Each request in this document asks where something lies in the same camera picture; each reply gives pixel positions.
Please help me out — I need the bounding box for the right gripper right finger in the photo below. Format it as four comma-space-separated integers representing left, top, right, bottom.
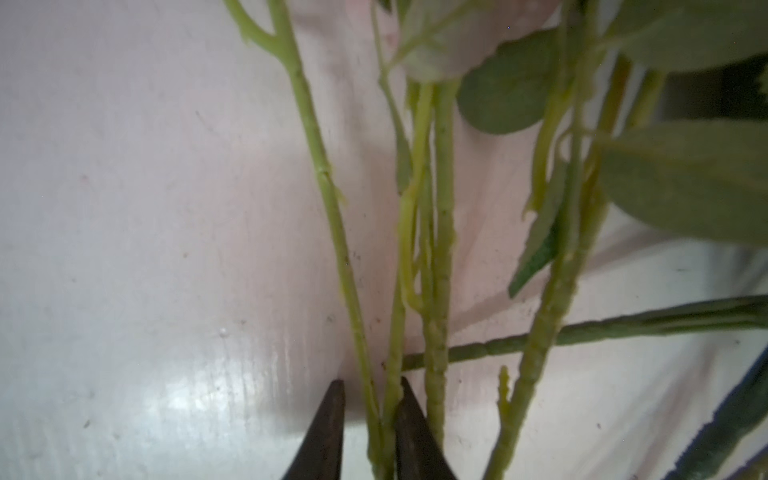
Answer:
395, 377, 457, 480

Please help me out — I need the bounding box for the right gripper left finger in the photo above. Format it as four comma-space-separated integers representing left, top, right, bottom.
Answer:
283, 379, 346, 480

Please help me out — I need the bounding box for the peach rose flower stem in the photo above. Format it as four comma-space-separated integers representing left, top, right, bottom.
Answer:
223, 0, 565, 480

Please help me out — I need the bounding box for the pink rose flower stem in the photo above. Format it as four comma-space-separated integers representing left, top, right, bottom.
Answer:
484, 1, 679, 479

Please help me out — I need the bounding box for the teal white bouquet right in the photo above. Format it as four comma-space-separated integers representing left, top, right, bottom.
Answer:
400, 0, 768, 480

